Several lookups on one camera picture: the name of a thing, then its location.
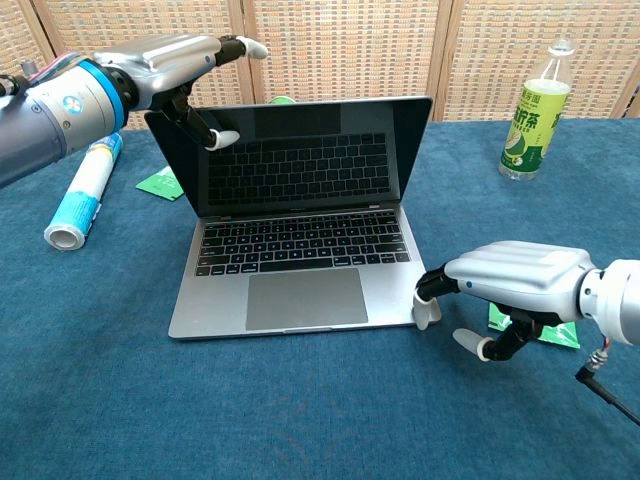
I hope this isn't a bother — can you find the green sachet with text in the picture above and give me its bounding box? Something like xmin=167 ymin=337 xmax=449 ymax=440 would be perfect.
xmin=135 ymin=166 xmax=185 ymax=202

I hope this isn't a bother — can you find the silver laptop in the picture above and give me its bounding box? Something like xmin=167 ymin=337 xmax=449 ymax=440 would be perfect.
xmin=143 ymin=96 xmax=442 ymax=340

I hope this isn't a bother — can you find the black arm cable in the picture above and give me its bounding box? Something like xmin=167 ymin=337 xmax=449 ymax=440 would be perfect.
xmin=574 ymin=344 xmax=640 ymax=427

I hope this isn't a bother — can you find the blue white wrap roll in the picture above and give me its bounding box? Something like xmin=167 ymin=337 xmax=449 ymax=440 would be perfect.
xmin=43 ymin=132 xmax=125 ymax=251

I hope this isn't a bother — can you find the green tea bottle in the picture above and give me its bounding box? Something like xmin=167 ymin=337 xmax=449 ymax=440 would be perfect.
xmin=498 ymin=38 xmax=573 ymax=182

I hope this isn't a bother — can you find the blue table mat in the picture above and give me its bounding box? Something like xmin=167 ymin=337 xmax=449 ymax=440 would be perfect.
xmin=0 ymin=117 xmax=640 ymax=480

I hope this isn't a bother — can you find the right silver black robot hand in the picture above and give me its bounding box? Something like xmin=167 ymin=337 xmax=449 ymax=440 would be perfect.
xmin=412 ymin=240 xmax=599 ymax=362

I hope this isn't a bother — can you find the green sachet white drawing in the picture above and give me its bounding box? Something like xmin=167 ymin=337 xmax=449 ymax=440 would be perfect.
xmin=487 ymin=302 xmax=581 ymax=350

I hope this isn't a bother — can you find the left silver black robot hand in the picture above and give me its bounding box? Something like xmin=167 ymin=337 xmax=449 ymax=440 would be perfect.
xmin=92 ymin=34 xmax=270 ymax=152

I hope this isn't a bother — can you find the woven bamboo folding screen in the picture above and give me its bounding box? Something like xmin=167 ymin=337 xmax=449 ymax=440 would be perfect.
xmin=0 ymin=0 xmax=640 ymax=132

